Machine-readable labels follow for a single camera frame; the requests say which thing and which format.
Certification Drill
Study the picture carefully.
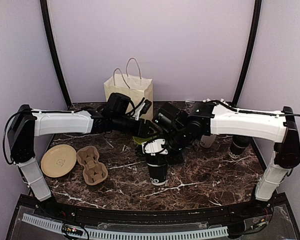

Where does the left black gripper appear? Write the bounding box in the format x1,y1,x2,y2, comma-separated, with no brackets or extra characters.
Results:
112,113,161,138

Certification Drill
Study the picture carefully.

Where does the black paper coffee cup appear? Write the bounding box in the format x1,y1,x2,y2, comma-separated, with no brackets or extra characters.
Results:
228,142,247,160

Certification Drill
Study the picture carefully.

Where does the black plastic cup lid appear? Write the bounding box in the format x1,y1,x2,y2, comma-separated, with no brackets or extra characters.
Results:
146,155,167,166

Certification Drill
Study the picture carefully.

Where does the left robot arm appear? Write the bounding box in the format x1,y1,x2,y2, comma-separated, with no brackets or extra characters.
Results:
2,104,160,218

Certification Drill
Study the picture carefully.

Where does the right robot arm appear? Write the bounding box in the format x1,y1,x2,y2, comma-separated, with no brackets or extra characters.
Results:
143,100,300,217

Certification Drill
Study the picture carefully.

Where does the green bowl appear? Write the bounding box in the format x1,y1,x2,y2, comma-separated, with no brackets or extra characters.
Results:
132,136,147,145

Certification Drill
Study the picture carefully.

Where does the white paper cup holder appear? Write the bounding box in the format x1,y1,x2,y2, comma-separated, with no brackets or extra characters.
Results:
199,134,216,148

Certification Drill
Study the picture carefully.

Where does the cream paper carry bag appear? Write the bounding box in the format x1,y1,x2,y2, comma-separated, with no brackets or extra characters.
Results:
103,57,154,106

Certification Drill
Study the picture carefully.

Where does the white wrapped straws bundle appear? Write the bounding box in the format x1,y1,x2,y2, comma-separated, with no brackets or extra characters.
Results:
202,98,228,105

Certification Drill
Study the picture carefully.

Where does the brown cardboard cup carrier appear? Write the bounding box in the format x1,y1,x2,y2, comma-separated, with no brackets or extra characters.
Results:
76,145,109,186

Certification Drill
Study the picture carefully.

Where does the beige round plate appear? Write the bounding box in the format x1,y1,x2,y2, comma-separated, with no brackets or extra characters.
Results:
41,144,77,178

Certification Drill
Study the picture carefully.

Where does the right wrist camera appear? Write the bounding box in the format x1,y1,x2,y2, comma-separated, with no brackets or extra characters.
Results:
135,138,168,157

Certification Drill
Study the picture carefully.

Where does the black front rail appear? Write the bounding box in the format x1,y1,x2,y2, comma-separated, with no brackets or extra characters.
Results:
40,189,258,220

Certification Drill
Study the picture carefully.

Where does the right black frame post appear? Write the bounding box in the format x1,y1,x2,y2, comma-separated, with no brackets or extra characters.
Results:
232,0,262,107

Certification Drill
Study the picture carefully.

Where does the black frame post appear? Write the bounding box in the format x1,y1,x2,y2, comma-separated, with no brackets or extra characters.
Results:
39,0,72,107
232,0,262,107

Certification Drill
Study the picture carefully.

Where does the grey slotted cable duct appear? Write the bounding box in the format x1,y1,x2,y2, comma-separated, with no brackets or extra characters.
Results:
21,213,229,240

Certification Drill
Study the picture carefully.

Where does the left black frame post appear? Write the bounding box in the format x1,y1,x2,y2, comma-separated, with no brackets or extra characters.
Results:
39,0,72,107

